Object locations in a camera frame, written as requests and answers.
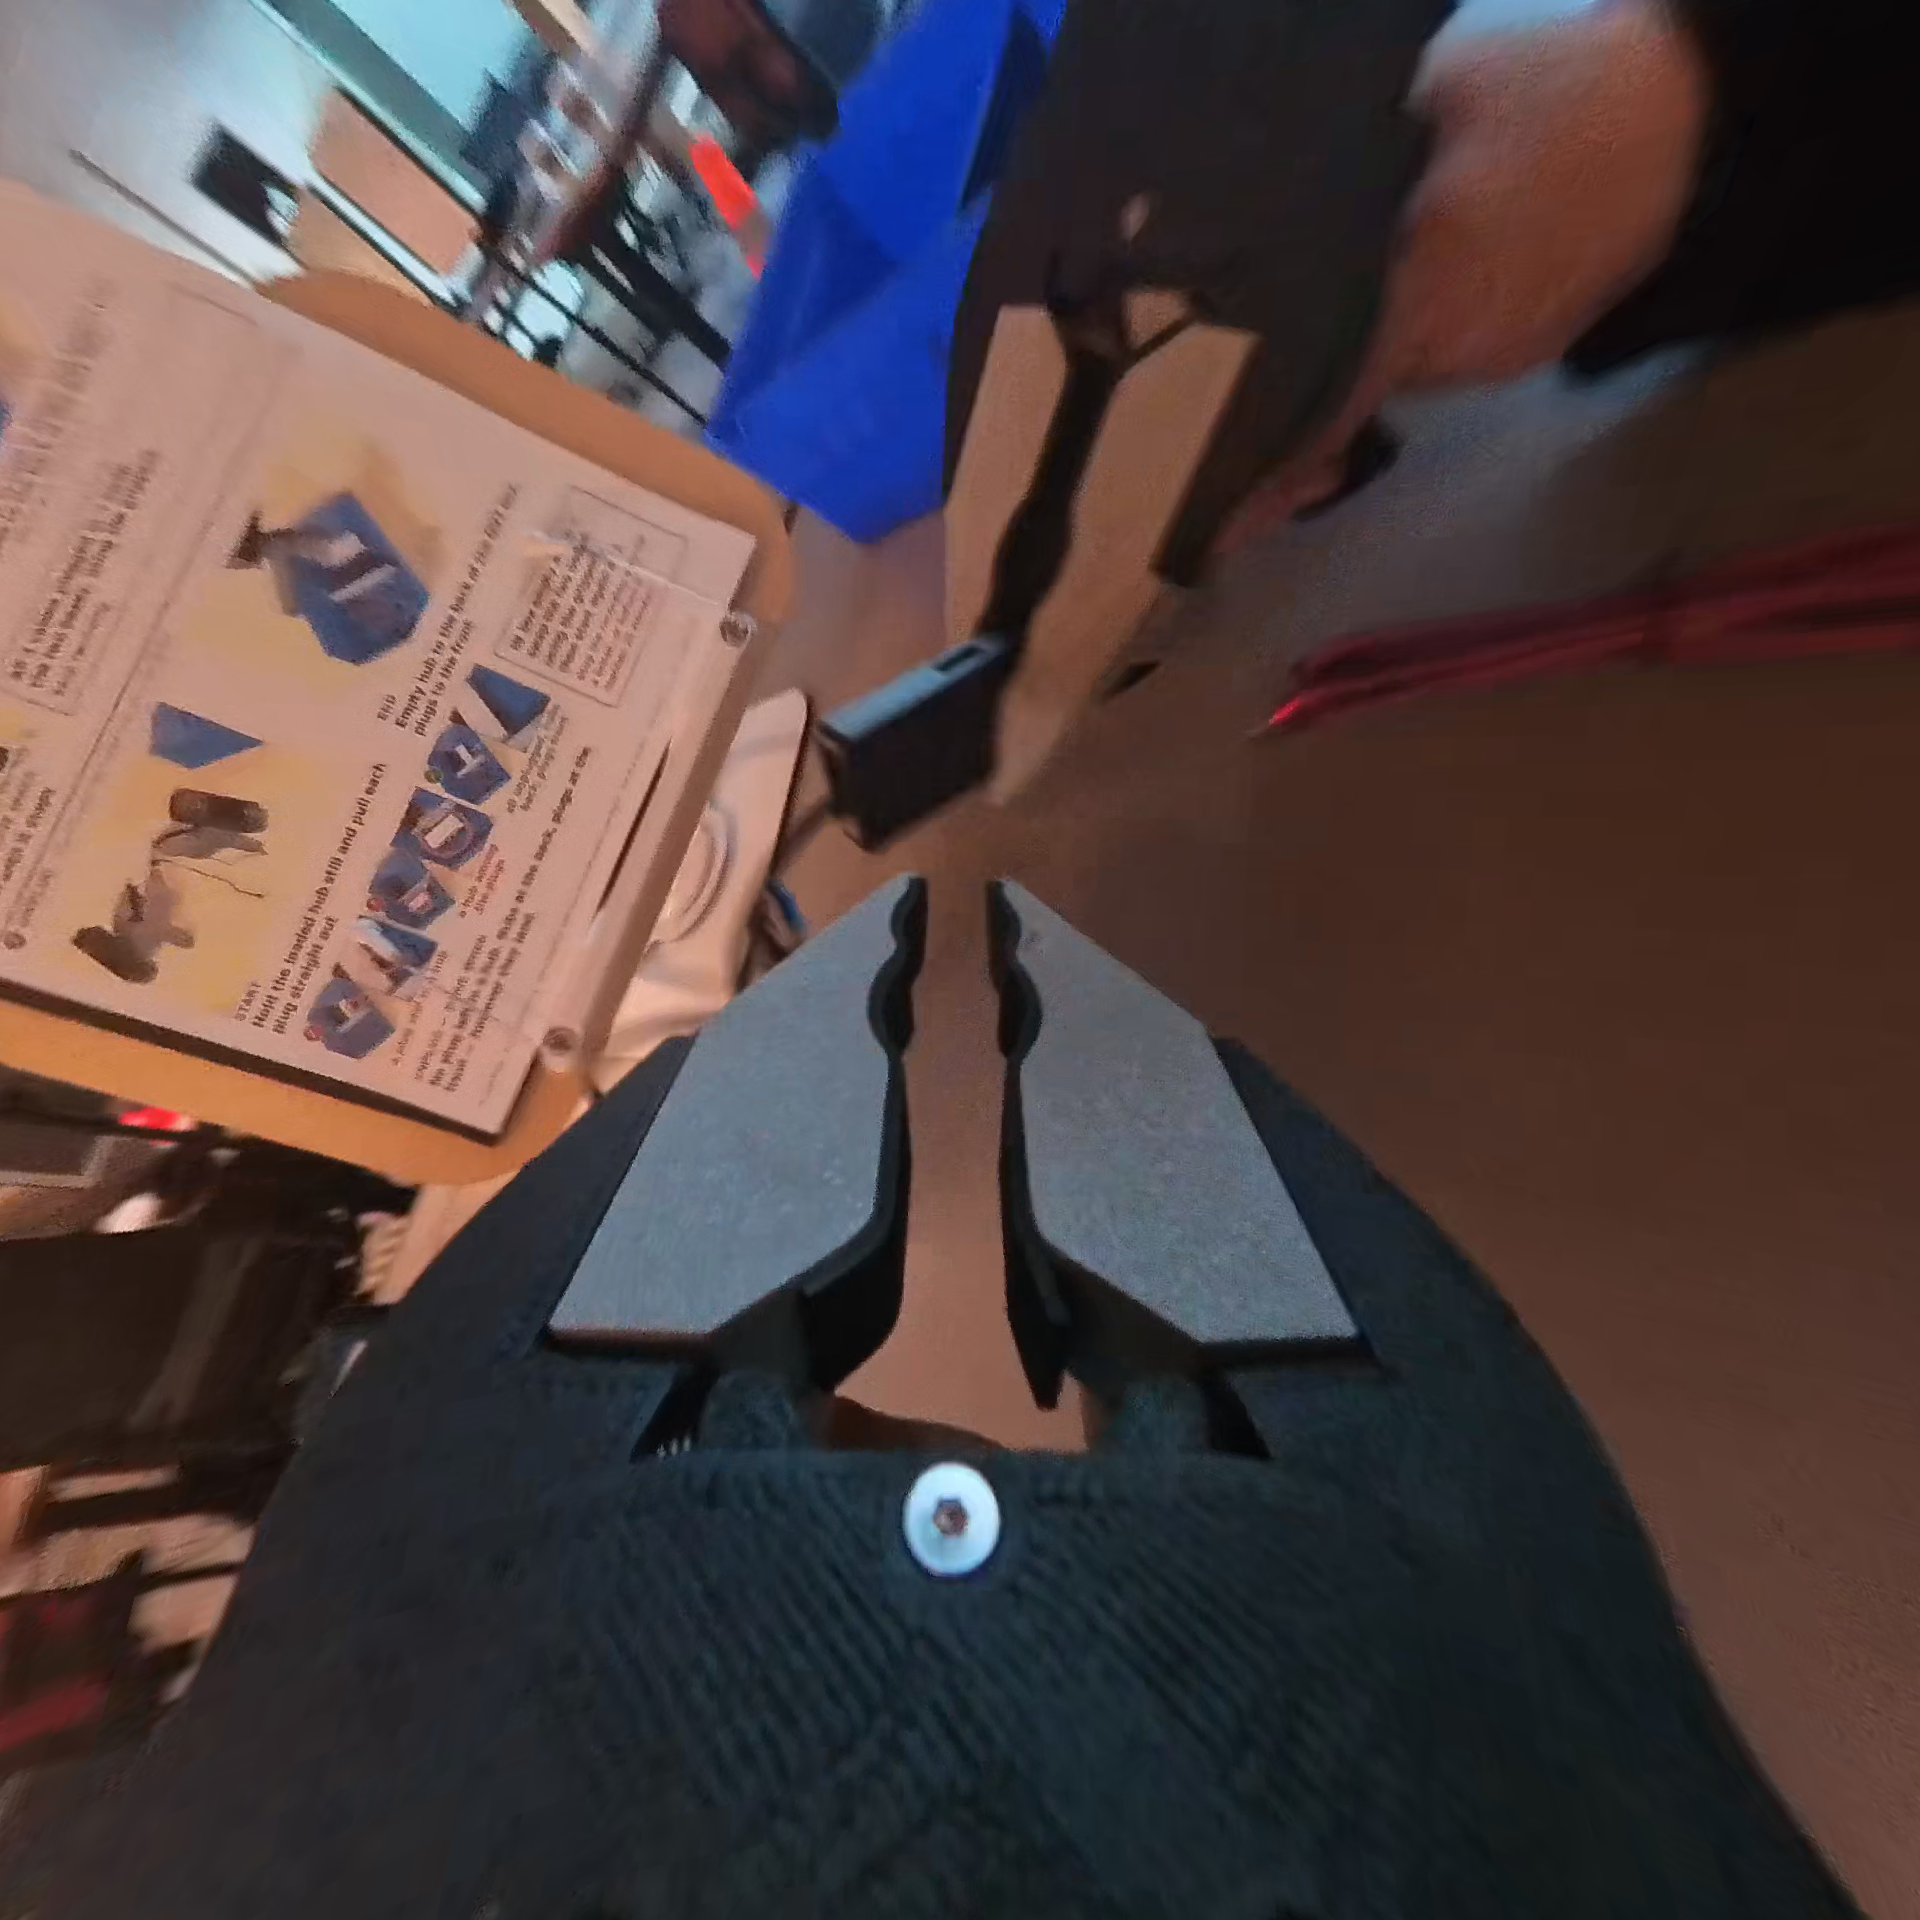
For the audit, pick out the printed instruction sheet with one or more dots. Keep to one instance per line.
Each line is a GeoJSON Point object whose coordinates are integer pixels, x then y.
{"type": "Point", "coordinates": [374, 674]}

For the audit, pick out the black usb hub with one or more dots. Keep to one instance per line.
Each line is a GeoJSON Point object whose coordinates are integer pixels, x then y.
{"type": "Point", "coordinates": [914, 734]}

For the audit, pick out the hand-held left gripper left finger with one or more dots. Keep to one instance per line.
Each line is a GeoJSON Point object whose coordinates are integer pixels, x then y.
{"type": "Point", "coordinates": [750, 1170]}

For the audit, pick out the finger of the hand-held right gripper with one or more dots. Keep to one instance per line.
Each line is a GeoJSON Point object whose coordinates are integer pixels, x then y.
{"type": "Point", "coordinates": [1155, 450]}
{"type": "Point", "coordinates": [997, 450]}

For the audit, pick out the person's right forearm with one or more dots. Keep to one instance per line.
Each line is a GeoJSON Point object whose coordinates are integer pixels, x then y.
{"type": "Point", "coordinates": [1798, 149]}

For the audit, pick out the instruction sheet on wooden stand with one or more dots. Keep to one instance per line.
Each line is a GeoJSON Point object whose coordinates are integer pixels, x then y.
{"type": "Point", "coordinates": [224, 1109]}

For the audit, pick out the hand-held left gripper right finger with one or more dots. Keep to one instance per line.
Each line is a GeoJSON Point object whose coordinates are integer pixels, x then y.
{"type": "Point", "coordinates": [1170, 1184]}

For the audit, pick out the blue plastic bin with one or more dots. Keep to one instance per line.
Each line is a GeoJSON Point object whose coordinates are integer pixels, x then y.
{"type": "Point", "coordinates": [868, 299]}

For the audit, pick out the person's right hand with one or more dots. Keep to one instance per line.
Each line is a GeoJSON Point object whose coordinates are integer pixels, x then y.
{"type": "Point", "coordinates": [1546, 195]}

